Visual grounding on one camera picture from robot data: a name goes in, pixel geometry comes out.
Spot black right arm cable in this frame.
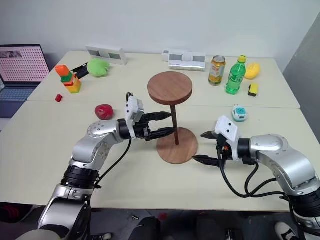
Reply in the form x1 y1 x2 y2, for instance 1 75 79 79
216 147 292 200

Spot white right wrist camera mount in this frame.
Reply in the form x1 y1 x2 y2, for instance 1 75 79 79
215 115 241 161

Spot red object under table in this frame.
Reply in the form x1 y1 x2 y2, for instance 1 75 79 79
0 203 21 223

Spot green toy block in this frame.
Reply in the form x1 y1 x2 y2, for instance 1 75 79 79
60 73 74 84

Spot green plush toy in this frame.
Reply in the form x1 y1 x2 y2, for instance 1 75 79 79
86 58 111 79

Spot yellow plush fruit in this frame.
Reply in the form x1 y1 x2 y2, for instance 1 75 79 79
244 62 262 81

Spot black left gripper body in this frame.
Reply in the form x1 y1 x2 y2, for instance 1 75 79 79
132 113 153 142

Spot yellow black sponge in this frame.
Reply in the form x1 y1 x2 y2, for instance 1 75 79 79
247 83 260 97

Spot wooden pole with round disc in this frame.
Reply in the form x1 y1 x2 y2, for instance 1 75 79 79
147 71 194 146

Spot green bottle yellow cap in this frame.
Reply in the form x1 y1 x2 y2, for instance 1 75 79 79
225 55 248 96

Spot small teal white gadget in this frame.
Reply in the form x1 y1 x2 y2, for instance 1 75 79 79
231 104 249 123

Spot small white box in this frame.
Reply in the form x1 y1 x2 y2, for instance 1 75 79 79
161 48 176 62

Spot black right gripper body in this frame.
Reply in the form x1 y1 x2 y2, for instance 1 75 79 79
212 131 230 168

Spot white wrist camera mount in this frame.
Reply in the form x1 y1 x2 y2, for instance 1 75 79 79
215 115 241 161
124 96 146 140

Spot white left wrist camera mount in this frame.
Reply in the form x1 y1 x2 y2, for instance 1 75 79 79
124 96 146 140

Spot yellow orange toy block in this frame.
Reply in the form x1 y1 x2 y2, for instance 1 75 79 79
63 75 83 95

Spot long white box grey panels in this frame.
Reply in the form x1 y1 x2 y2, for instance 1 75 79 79
85 44 129 67

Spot round wooden base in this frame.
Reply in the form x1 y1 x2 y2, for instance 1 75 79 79
156 127 199 165

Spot yellow drink can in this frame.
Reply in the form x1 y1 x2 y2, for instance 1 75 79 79
207 54 227 87

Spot black clamp tool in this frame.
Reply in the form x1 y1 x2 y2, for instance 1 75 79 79
70 63 90 79

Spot dark rounded shape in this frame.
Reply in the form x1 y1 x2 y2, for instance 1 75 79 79
129 215 161 240

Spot red plush apple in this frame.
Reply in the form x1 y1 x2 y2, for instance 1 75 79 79
94 103 115 121

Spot white shoe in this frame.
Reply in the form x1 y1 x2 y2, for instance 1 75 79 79
274 220 294 240

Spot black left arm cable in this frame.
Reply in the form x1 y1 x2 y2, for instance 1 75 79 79
93 91 134 191

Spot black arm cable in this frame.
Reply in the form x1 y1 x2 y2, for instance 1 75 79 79
93 91 134 191
216 147 292 200

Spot open laptop with pink screen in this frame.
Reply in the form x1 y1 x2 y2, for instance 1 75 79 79
0 44 51 120

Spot white box with round print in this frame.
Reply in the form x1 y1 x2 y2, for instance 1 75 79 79
168 50 207 73

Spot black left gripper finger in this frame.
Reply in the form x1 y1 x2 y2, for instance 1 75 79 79
146 111 173 124
149 127 177 142

